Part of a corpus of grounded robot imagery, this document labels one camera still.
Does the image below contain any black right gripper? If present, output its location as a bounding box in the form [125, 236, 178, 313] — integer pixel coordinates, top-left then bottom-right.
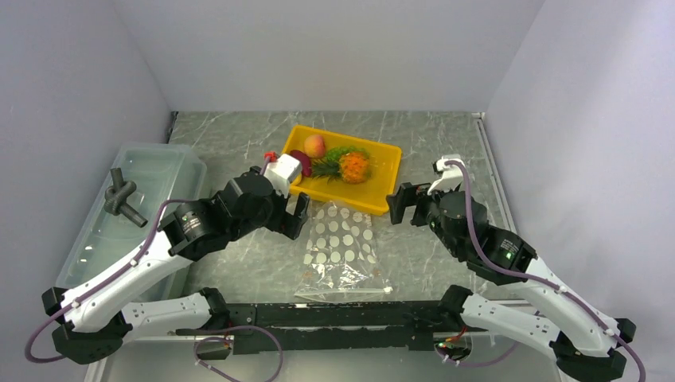
[385, 177, 462, 257]

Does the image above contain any yellow plastic tray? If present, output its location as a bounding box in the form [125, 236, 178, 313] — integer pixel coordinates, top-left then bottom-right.
[282, 125, 402, 215]

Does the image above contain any orange toy pineapple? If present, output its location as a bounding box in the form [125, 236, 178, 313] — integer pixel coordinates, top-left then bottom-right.
[311, 153, 371, 185]

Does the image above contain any clear polka-dot zip bag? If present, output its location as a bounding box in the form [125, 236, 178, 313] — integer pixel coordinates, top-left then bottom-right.
[295, 201, 393, 304]

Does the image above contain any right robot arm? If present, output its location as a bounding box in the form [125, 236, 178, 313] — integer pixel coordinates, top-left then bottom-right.
[386, 183, 636, 381]

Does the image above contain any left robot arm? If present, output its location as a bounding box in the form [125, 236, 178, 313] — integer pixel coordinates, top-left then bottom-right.
[42, 170, 310, 364]

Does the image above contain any dark red toy sweet potato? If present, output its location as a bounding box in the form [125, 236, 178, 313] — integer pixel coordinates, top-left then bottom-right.
[289, 150, 312, 177]

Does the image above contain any green toy lettuce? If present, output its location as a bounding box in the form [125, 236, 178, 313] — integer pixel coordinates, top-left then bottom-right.
[322, 146, 369, 162]

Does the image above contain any toy peach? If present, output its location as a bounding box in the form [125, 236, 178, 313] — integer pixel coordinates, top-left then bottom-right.
[303, 134, 326, 159]

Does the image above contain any clear plastic storage bin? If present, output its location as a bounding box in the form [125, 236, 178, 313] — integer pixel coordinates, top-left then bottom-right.
[56, 143, 210, 289]

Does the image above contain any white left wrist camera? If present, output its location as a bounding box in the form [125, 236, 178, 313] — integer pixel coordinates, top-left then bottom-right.
[261, 153, 302, 198]

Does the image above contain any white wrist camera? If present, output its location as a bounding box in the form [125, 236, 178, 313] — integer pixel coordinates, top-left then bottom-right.
[261, 153, 302, 198]
[427, 154, 464, 196]

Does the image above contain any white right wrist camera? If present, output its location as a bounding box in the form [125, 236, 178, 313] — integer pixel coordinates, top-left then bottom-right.
[427, 154, 464, 196]

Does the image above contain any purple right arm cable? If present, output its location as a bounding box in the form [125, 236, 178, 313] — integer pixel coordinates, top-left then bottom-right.
[445, 159, 648, 382]

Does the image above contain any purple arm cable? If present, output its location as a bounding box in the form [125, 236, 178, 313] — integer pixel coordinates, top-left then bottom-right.
[24, 155, 275, 364]
[445, 159, 648, 382]

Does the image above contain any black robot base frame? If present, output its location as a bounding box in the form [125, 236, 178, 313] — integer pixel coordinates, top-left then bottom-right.
[176, 286, 473, 355]

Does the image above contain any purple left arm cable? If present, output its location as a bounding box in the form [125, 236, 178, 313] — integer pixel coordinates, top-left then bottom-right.
[24, 155, 275, 364]

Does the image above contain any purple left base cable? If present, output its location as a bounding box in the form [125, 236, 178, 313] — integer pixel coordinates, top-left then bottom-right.
[193, 324, 285, 382]

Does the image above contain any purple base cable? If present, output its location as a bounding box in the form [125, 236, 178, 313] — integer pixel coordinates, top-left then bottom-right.
[435, 332, 521, 369]
[193, 324, 285, 382]

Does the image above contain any grey knotted hose piece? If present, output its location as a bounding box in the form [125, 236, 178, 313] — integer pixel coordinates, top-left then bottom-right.
[103, 167, 149, 229]

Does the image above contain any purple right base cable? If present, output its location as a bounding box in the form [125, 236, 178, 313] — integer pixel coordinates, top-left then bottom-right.
[435, 332, 521, 369]

